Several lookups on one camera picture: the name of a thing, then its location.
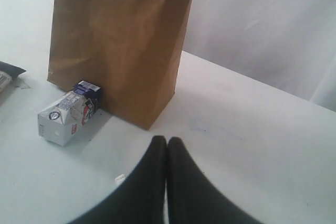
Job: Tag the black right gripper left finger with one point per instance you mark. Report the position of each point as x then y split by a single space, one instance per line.
140 198

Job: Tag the white backdrop curtain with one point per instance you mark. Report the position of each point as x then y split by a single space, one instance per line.
287 44

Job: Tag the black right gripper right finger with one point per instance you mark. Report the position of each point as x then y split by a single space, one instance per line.
191 197

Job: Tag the brown paper bag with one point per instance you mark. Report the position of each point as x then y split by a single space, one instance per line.
130 48

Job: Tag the small dark blue sachet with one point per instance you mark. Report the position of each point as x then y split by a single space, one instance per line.
63 119

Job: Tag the noodle pack black ends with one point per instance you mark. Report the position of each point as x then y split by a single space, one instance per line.
8 74

